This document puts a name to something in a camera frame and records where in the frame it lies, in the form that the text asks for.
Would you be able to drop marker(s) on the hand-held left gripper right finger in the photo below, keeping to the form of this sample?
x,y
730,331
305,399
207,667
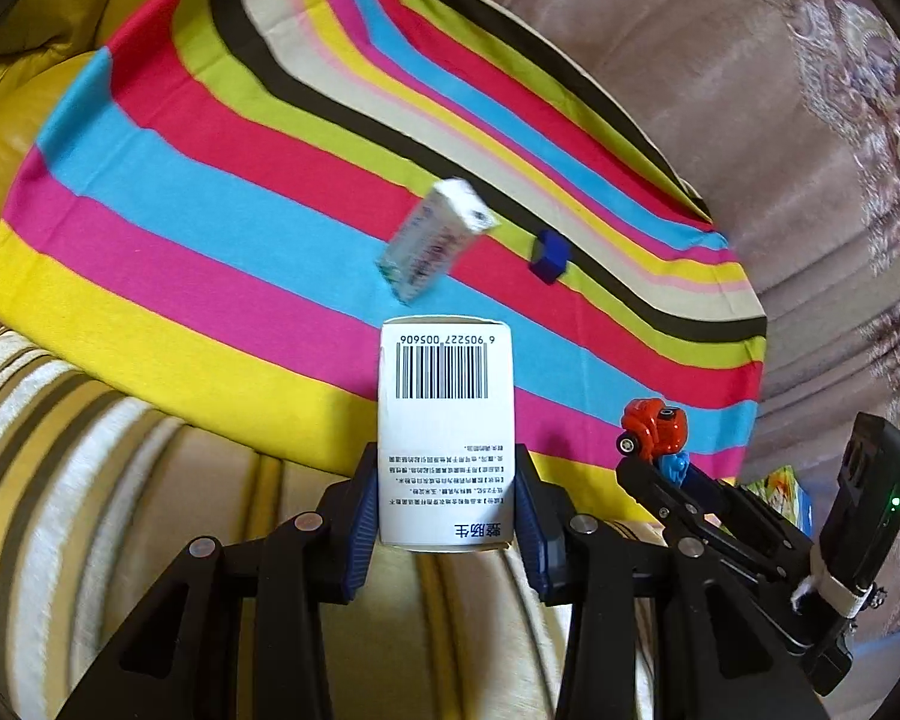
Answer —
x,y
531,521

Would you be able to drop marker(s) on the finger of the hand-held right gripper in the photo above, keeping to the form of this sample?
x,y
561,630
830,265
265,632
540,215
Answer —
x,y
652,491
709,491

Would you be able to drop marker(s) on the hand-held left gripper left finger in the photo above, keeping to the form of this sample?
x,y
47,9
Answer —
x,y
360,521

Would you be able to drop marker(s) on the red and blue toy car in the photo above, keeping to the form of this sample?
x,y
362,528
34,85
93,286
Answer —
x,y
652,427

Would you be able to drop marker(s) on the white barcode carton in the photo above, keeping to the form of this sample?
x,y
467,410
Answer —
x,y
444,427

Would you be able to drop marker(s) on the beige striped sofa cushion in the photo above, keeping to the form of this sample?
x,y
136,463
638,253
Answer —
x,y
105,502

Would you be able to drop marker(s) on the small blue block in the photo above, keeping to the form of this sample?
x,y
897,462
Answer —
x,y
549,256

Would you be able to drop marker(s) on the white carton pink print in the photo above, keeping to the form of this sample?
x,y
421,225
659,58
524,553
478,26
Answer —
x,y
431,240

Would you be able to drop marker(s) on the multicolour striped cloth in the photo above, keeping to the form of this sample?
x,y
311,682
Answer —
x,y
270,202

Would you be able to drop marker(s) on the embroidered patterned curtain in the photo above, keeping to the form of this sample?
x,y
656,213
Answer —
x,y
855,90

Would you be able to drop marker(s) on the yellow leather cushion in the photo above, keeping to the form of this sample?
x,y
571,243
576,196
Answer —
x,y
30,90

